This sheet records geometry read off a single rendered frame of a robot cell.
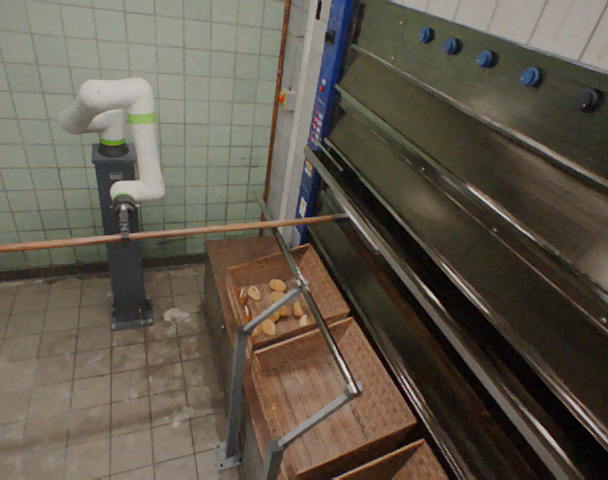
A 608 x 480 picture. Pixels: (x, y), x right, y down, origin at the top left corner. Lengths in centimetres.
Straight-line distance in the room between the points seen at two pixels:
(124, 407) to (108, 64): 193
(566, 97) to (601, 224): 30
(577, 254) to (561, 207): 12
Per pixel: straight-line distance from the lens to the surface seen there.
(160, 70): 280
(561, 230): 115
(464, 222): 140
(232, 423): 220
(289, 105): 262
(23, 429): 274
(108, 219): 253
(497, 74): 134
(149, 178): 202
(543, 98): 123
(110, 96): 189
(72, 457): 259
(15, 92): 290
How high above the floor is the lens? 221
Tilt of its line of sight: 34 degrees down
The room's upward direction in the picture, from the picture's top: 11 degrees clockwise
